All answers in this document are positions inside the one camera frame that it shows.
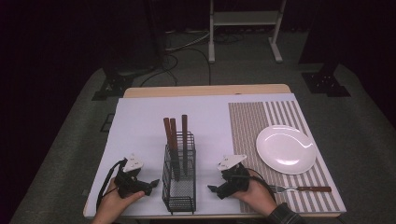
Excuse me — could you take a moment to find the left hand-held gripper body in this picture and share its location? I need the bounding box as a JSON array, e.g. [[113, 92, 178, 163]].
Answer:
[[113, 153, 153, 200]]

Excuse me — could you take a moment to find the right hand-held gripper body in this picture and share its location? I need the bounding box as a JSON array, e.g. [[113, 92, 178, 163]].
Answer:
[[216, 154, 251, 200]]

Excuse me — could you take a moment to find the person's left hand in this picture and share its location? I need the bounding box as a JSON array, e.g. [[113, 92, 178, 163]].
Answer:
[[95, 177, 146, 224]]

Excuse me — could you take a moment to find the person's right hand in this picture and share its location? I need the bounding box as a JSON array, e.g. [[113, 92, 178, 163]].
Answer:
[[233, 176, 278, 217]]

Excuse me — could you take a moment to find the striped placemat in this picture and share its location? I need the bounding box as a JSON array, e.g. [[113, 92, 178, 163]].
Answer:
[[227, 99, 347, 215]]

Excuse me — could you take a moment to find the white round plate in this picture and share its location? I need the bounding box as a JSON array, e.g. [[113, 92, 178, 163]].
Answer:
[[255, 124, 318, 175]]

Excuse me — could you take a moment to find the white table cover sheet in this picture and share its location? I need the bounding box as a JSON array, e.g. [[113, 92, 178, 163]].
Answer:
[[83, 92, 347, 218]]

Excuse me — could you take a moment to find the wooden table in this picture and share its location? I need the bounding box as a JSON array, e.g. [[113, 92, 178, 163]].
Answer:
[[81, 83, 343, 220]]

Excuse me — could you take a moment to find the black stand base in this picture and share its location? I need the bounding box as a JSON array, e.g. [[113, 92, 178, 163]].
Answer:
[[91, 63, 164, 102], [300, 61, 352, 98]]

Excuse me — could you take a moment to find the white metal stand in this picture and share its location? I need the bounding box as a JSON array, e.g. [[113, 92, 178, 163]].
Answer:
[[207, 0, 288, 64]]

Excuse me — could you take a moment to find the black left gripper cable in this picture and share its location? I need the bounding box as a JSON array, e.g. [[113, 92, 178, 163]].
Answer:
[[95, 158, 129, 211]]

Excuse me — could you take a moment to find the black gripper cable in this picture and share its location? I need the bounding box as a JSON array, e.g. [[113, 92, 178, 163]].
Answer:
[[245, 167, 277, 203], [95, 158, 129, 211]]

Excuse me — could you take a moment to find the black wire cutlery holder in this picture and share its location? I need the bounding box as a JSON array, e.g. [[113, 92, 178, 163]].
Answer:
[[161, 131, 197, 216]]

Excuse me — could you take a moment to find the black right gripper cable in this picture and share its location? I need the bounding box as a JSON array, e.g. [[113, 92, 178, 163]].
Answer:
[[245, 167, 277, 203]]

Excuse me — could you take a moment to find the wooden handled cutlery piece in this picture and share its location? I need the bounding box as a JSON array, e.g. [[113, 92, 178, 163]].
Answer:
[[163, 117, 181, 183], [181, 114, 190, 175], [169, 118, 182, 181]]

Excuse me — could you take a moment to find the wooden handled fork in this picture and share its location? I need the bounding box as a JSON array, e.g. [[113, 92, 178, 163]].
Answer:
[[268, 184, 332, 194]]

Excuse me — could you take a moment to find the black floor cable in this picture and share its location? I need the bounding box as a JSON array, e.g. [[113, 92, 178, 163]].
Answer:
[[139, 46, 213, 88]]

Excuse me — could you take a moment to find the white floor cable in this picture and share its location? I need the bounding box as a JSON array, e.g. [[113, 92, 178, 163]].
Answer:
[[164, 28, 213, 52]]

